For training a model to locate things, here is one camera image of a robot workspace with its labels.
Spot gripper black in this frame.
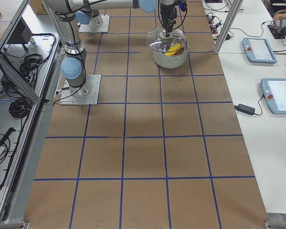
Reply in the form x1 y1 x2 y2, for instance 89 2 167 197
159 0 177 38

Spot glass pot lid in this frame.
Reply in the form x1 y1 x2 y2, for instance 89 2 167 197
145 27 186 54

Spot yellow corn cob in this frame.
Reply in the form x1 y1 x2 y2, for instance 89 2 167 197
165 43 182 56

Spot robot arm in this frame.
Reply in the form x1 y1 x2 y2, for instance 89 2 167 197
75 10 103 28
44 0 183 95

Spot white steel cooking pot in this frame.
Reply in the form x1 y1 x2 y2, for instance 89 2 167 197
153 42 189 69

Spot person hand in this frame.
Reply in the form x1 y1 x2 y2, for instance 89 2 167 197
273 13 286 23

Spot small circuit board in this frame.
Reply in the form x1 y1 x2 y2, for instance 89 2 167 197
206 12 223 34

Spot far teach pendant tablet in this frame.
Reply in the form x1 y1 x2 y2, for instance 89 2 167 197
242 38 277 64

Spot teach pendant tablet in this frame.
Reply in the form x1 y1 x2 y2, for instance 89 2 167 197
261 78 286 115
242 38 277 64

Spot black power adapter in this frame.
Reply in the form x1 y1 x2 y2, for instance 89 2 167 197
234 104 255 115

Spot brown paper table cover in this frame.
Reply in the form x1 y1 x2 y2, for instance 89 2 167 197
24 0 266 229

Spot near teach pendant tablet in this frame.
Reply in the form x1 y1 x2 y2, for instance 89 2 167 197
261 78 286 115

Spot cardboard box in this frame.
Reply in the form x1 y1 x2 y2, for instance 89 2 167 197
29 0 48 15

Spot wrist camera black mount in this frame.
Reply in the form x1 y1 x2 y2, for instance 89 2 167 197
177 0 187 12

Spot aluminium frame post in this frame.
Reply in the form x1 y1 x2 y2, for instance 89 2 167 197
214 0 243 54

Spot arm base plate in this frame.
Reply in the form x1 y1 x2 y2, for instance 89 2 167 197
79 14 110 33
59 75 102 105

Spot coiled black cables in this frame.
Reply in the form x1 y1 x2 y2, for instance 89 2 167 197
0 33 58 196

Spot aluminium side frame rail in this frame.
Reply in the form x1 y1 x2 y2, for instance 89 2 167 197
0 0 62 228

